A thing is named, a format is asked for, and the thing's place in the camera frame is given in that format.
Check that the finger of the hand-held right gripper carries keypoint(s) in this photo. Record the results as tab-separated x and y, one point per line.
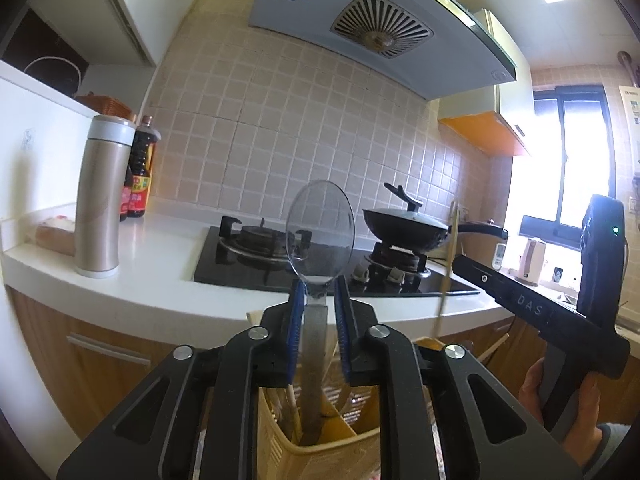
482	280

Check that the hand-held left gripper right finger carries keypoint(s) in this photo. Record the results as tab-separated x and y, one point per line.
341	330

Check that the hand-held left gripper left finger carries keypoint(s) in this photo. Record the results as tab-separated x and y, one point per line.
297	330

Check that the clear plastic spoon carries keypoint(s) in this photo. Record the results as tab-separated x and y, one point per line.
320	230

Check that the yellow plastic utensil basket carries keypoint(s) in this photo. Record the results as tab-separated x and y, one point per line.
330	457

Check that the person's right forearm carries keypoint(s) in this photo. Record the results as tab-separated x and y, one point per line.
610	442

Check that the person's right hand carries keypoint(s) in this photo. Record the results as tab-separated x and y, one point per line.
587	420

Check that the silver rice cooker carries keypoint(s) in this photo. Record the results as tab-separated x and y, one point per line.
500	256

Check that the small dark cup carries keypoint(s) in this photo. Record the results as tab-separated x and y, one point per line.
558	275

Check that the white electric kettle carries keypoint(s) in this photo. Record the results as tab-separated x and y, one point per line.
531	260

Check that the black wok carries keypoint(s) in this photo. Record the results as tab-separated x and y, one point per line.
400	237

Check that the black gas stove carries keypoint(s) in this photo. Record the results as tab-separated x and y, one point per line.
225	270

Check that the glass wok lid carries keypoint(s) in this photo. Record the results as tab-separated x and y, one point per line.
400	215

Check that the dark framed window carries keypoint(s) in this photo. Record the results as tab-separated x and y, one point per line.
547	160

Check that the white water heater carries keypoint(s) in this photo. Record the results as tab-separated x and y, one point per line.
632	125

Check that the dark soy sauce bottle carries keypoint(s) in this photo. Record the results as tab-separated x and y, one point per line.
142	180

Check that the champagne thermos bottle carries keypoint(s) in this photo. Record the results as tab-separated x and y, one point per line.
100	210

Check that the wooden base cabinet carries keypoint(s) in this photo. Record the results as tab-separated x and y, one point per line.
45	340

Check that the wrapped food package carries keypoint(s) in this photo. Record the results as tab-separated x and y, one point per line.
55	237

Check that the brown wicker basket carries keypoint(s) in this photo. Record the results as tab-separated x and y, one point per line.
107	106

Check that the white range hood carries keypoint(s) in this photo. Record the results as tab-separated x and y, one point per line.
310	10

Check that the wall socket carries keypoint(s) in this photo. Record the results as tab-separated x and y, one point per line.
464	212

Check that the white wall switch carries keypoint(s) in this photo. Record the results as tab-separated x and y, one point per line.
632	207

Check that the cream and orange wall cabinet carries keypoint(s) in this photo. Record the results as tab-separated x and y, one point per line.
487	125

